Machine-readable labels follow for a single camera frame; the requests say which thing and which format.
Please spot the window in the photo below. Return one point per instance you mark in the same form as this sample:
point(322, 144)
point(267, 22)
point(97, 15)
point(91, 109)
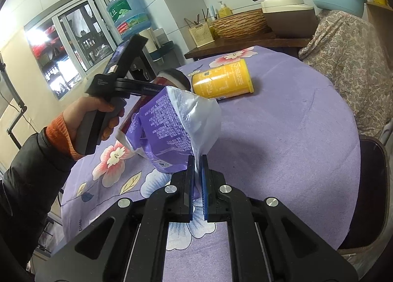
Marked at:
point(70, 40)

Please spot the floral patterned cloth cover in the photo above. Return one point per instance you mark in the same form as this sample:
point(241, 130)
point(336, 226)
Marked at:
point(347, 50)

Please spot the water dispenser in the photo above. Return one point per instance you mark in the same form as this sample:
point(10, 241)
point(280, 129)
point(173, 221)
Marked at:
point(147, 66)

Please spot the yellow can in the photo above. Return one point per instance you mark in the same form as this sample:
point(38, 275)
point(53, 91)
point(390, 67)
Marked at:
point(224, 82)

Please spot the yellow soap bottle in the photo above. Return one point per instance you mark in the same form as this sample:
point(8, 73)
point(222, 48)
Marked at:
point(224, 10)

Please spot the wicker basket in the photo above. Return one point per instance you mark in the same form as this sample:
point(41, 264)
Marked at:
point(241, 25)

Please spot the left forearm black sleeve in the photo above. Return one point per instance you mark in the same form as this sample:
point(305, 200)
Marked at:
point(28, 189)

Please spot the blue water jug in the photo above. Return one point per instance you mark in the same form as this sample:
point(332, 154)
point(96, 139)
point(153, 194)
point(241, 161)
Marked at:
point(129, 17)

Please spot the red paper cup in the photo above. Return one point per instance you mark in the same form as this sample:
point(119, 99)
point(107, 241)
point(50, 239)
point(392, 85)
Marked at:
point(169, 77)

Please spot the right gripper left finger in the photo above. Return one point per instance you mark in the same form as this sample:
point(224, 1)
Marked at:
point(128, 241)

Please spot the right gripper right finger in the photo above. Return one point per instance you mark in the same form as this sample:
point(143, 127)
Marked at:
point(267, 241)

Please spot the left hand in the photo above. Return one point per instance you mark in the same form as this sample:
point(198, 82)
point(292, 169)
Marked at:
point(90, 119)

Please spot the wooden cabinet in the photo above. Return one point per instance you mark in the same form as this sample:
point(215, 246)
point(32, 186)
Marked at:
point(381, 17)

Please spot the beige utensil holder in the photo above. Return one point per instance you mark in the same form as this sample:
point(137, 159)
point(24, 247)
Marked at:
point(200, 30)

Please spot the wooden counter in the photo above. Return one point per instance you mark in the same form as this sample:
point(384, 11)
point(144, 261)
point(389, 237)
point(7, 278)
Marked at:
point(289, 46)

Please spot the black trash bin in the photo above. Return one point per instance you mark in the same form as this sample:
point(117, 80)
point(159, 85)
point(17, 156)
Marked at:
point(371, 211)

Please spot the brown pot with white lid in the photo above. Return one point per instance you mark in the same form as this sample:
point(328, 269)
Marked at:
point(290, 18)

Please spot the paper towel roll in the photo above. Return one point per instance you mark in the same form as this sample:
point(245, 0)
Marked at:
point(152, 44)

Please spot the purple plastic bag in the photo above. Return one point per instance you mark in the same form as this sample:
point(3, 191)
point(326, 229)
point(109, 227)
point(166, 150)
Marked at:
point(172, 126)

